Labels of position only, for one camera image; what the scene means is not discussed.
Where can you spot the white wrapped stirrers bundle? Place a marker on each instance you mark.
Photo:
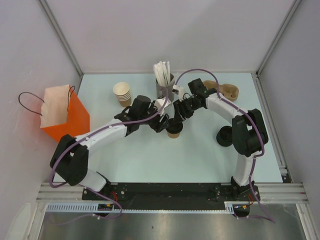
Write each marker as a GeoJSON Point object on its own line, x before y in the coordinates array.
{"type": "Point", "coordinates": [162, 71]}

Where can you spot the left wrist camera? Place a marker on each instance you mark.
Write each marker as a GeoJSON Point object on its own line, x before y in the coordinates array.
{"type": "Point", "coordinates": [161, 105]}

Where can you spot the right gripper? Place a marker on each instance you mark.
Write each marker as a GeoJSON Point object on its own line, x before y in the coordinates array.
{"type": "Point", "coordinates": [179, 107]}

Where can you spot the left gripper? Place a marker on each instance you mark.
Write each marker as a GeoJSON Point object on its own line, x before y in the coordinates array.
{"type": "Point", "coordinates": [159, 126]}

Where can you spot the black plastic cup lid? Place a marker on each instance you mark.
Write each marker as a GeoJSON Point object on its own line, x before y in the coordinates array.
{"type": "Point", "coordinates": [174, 128]}

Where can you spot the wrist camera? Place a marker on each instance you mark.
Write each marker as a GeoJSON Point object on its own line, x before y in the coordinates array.
{"type": "Point", "coordinates": [179, 90]}
{"type": "Point", "coordinates": [161, 105]}

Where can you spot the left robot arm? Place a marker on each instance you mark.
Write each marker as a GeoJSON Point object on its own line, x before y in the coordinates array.
{"type": "Point", "coordinates": [71, 159]}

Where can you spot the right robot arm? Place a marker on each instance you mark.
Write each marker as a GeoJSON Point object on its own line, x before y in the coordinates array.
{"type": "Point", "coordinates": [246, 130]}

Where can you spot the single brown paper cup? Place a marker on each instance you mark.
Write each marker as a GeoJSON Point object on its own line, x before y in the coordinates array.
{"type": "Point", "coordinates": [173, 135]}

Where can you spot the stack of brown paper cups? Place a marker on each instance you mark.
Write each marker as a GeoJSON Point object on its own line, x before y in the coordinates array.
{"type": "Point", "coordinates": [123, 93]}

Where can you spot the orange paper bag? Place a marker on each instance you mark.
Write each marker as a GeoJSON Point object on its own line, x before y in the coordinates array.
{"type": "Point", "coordinates": [62, 113]}

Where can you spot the white slotted cable duct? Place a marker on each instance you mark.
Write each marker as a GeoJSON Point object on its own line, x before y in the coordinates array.
{"type": "Point", "coordinates": [79, 207]}

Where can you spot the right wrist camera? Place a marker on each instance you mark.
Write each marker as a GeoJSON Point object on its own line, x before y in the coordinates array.
{"type": "Point", "coordinates": [179, 90]}

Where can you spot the grey stirrer holder cup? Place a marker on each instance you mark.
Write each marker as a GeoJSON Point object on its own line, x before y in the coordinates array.
{"type": "Point", "coordinates": [166, 91]}

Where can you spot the aluminium frame rail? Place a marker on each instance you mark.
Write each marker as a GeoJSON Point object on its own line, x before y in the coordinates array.
{"type": "Point", "coordinates": [282, 193]}

